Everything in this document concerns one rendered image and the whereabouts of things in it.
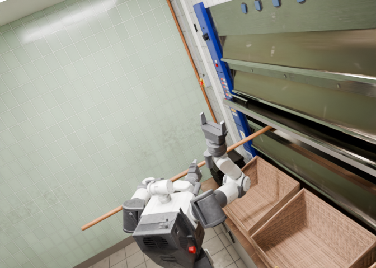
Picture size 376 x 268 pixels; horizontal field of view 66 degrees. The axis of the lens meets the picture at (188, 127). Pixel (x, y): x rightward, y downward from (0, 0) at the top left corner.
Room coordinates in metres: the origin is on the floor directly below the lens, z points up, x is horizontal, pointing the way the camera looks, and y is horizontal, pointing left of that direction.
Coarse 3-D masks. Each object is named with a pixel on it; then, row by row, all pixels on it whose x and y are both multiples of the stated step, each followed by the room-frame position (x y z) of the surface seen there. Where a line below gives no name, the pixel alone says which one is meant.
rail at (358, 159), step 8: (232, 104) 1.96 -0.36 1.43; (256, 112) 1.63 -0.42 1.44; (272, 120) 1.45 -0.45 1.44; (288, 128) 1.30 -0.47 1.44; (304, 136) 1.18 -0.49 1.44; (312, 136) 1.14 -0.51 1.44; (320, 144) 1.08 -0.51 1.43; (328, 144) 1.03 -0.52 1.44; (336, 152) 0.99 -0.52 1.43; (344, 152) 0.94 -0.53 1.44; (360, 160) 0.87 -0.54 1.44; (368, 160) 0.85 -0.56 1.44
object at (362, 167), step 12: (240, 96) 2.14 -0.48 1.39; (252, 108) 1.79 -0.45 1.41; (264, 108) 1.74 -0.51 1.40; (276, 108) 1.69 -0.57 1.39; (264, 120) 1.53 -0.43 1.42; (288, 120) 1.44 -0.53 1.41; (300, 120) 1.40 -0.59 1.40; (288, 132) 1.31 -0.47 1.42; (312, 132) 1.22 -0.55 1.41; (324, 132) 1.20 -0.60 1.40; (336, 132) 1.17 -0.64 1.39; (312, 144) 1.13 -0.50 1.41; (336, 144) 1.05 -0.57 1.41; (348, 144) 1.03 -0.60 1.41; (360, 144) 1.01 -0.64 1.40; (372, 144) 0.98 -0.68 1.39; (336, 156) 0.98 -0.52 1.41; (372, 156) 0.90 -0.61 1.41; (360, 168) 0.87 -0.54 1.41
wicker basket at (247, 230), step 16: (256, 160) 2.11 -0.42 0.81; (272, 176) 1.89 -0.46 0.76; (288, 176) 1.69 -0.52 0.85; (256, 192) 2.00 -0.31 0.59; (272, 192) 1.89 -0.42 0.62; (288, 192) 1.57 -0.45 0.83; (224, 208) 1.91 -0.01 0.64; (240, 208) 1.90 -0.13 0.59; (256, 208) 1.83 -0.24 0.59; (272, 208) 1.54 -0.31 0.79; (288, 208) 1.56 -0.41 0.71; (240, 224) 1.61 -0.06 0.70; (256, 224) 1.51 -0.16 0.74; (288, 224) 1.55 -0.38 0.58
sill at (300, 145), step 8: (248, 120) 2.14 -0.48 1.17; (256, 120) 2.07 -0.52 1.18; (272, 128) 1.84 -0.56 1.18; (280, 136) 1.70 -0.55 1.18; (288, 136) 1.66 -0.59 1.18; (296, 144) 1.54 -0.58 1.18; (304, 144) 1.49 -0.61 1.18; (304, 152) 1.47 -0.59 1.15; (312, 152) 1.39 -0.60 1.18; (320, 152) 1.36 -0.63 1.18; (320, 160) 1.34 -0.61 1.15; (328, 160) 1.27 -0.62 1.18; (336, 160) 1.24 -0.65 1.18; (336, 168) 1.22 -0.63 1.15; (344, 168) 1.16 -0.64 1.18; (352, 168) 1.14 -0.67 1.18; (352, 176) 1.11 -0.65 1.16; (360, 176) 1.07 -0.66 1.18; (368, 176) 1.05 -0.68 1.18; (368, 184) 1.03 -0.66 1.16
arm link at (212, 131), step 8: (208, 120) 1.17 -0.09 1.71; (208, 128) 1.13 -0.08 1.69; (216, 128) 1.12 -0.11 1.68; (208, 136) 1.14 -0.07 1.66; (216, 136) 1.09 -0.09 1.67; (224, 136) 1.08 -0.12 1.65; (208, 144) 1.14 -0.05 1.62; (216, 144) 1.13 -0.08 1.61; (224, 144) 1.13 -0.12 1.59; (216, 152) 1.13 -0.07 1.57
